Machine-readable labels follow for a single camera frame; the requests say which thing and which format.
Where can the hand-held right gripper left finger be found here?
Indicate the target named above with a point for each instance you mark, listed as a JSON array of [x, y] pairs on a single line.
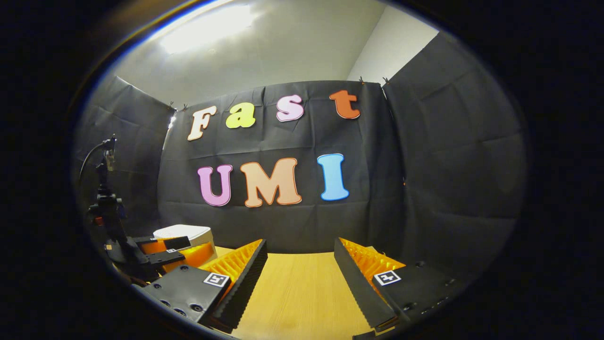
[[247, 283]]

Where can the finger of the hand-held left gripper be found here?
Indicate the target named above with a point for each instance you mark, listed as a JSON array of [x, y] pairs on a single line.
[[198, 255], [174, 242]]

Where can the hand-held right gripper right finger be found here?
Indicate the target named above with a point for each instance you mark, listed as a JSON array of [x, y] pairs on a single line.
[[358, 288]]

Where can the white desktop garbage bin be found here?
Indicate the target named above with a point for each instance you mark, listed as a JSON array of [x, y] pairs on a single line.
[[184, 231]]

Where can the wooden desktop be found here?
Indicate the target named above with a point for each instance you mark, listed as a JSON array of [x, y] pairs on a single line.
[[302, 293]]

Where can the black backdrop cloth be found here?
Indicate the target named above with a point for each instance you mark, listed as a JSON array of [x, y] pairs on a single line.
[[424, 165]]

